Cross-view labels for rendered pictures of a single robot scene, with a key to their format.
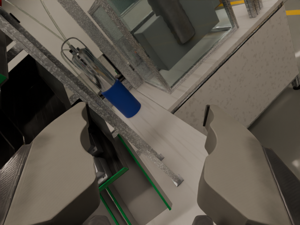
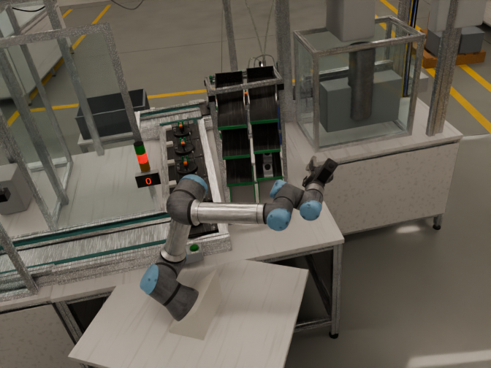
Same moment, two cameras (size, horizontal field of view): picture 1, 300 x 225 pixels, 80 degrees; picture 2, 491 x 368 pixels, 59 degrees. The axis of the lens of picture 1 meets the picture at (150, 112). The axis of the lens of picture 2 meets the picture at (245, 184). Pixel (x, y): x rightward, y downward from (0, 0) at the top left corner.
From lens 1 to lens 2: 174 cm
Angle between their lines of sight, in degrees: 6
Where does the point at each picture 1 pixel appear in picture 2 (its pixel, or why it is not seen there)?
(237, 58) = (390, 161)
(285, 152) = (377, 270)
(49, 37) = not seen: outside the picture
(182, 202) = not seen: hidden behind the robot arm
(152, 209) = not seen: hidden behind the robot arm
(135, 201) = (266, 199)
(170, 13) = (359, 92)
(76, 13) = (283, 25)
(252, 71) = (397, 181)
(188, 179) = (294, 214)
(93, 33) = (283, 49)
